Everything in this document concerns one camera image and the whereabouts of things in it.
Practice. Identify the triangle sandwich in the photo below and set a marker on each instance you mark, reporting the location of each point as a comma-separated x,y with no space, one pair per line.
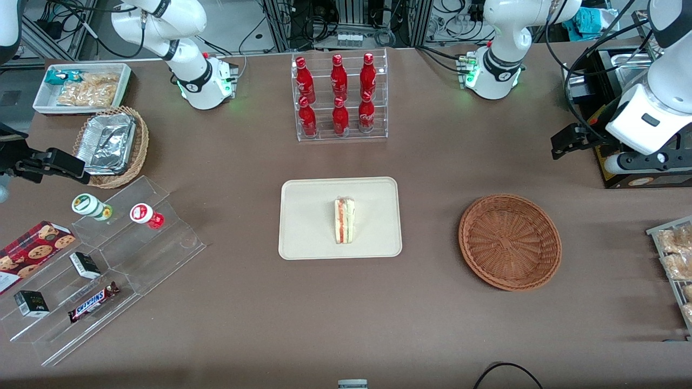
344,221

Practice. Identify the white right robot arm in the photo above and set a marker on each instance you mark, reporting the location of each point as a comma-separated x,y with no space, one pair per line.
189,65

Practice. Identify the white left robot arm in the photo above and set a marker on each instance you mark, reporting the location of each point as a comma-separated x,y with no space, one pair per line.
500,32

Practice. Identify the small tan wicker basket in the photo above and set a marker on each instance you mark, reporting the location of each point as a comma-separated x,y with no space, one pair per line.
138,156

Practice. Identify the round brown wicker basket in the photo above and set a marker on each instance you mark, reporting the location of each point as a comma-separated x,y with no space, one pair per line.
508,243

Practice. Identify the tray of wrapped pastries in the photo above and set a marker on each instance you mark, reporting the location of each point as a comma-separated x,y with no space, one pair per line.
651,232

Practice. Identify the beige rectangular serving tray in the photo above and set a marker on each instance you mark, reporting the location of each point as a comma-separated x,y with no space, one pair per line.
308,227

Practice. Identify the green lid jar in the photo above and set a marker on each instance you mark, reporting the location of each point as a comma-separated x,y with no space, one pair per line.
86,204

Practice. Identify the aluminium foil container stack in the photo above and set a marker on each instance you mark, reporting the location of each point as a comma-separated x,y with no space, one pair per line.
105,143

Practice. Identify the white plastic snack bin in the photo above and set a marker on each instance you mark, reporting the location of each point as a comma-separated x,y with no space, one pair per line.
44,97

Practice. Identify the black yellow food warmer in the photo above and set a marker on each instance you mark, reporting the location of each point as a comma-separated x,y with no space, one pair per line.
635,181

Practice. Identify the clear bag of crackers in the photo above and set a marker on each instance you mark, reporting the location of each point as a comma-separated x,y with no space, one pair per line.
89,92

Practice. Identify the red lid jar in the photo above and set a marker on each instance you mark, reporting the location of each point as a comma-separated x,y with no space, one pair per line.
142,213

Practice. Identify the teal snack packet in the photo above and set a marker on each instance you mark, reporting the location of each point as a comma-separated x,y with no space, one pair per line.
57,77

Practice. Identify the red plaid cookie box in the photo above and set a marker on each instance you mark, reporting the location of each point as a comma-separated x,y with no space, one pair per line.
32,248

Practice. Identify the steel warmer pan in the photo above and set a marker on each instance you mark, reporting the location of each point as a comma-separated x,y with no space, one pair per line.
627,67

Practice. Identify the small black box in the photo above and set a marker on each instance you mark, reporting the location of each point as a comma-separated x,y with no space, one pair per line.
31,303
84,265

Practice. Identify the teal cloth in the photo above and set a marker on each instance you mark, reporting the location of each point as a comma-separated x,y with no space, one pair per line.
589,22

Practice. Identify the clear acrylic stepped stand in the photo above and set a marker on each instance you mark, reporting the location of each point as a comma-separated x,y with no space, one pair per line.
162,259

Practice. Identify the Snickers chocolate bar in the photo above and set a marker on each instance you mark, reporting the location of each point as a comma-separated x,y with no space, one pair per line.
92,302

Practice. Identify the clear bag of pastry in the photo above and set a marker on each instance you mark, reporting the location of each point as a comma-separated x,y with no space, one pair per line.
688,292
678,267
676,240
688,313

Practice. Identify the red cola bottle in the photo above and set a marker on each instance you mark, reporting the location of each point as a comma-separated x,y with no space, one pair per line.
339,78
308,119
305,81
368,75
340,119
366,113

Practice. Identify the grey power strip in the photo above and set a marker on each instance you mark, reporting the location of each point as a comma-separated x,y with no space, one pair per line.
348,39

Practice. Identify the clear acrylic bottle rack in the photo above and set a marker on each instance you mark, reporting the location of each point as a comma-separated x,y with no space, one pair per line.
324,138

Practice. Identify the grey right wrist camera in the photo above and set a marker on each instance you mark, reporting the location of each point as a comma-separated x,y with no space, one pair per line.
3,189

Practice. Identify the aluminium frame rack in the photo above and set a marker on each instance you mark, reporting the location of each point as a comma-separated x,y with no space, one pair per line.
421,21

